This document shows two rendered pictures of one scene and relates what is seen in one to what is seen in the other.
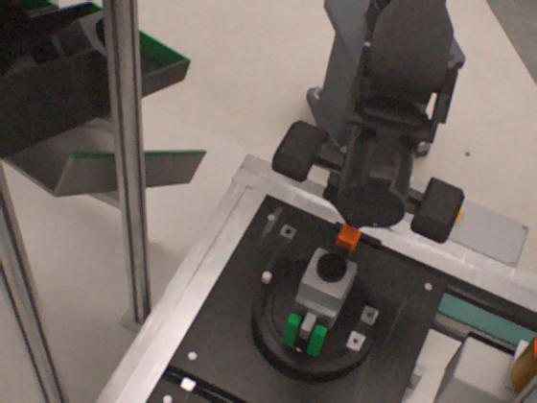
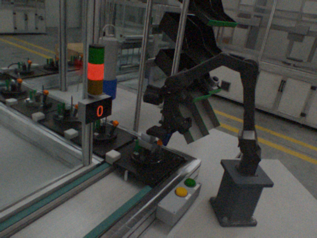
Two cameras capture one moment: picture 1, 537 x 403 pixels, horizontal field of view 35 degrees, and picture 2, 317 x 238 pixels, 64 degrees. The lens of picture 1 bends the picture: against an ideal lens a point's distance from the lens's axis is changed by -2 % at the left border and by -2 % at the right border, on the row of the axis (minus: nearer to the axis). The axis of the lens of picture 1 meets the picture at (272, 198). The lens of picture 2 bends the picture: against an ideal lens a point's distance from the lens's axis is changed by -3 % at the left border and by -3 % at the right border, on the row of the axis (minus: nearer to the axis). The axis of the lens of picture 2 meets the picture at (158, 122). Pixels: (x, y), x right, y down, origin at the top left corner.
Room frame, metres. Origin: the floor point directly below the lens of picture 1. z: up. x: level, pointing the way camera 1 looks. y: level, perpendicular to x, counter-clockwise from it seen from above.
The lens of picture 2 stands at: (0.66, -0.95, 1.56)
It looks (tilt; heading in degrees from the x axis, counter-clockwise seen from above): 25 degrees down; 103
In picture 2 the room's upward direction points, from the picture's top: 9 degrees clockwise
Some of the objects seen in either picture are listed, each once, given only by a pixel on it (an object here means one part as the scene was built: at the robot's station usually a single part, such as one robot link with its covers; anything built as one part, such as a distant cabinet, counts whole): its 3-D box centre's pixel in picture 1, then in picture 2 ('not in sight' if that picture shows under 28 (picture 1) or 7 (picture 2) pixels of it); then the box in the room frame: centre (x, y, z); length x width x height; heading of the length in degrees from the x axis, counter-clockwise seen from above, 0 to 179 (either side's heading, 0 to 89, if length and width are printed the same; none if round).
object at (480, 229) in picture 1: (438, 225); (180, 199); (0.62, -0.21, 0.93); 0.21 x 0.07 x 0.06; 73
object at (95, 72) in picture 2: not in sight; (95, 70); (0.27, -0.22, 1.33); 0.05 x 0.05 x 0.05
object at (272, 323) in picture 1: (315, 316); (146, 155); (0.44, -0.07, 0.98); 0.14 x 0.14 x 0.02
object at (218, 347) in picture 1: (314, 324); (146, 159); (0.44, -0.07, 0.96); 0.24 x 0.24 x 0.02; 73
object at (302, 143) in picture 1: (374, 162); (169, 118); (0.51, -0.09, 1.17); 0.19 x 0.06 x 0.08; 73
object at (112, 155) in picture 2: not in sight; (113, 157); (0.31, -0.13, 0.97); 0.05 x 0.05 x 0.04; 73
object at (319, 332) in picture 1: (316, 341); (136, 145); (0.39, -0.07, 1.01); 0.01 x 0.01 x 0.05; 73
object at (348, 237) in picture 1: (340, 258); (157, 147); (0.48, -0.08, 1.04); 0.04 x 0.02 x 0.08; 163
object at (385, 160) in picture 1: (391, 132); (161, 91); (0.46, -0.09, 1.27); 0.12 x 0.08 x 0.11; 175
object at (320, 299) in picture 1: (323, 290); (146, 138); (0.42, -0.07, 1.06); 0.08 x 0.04 x 0.07; 163
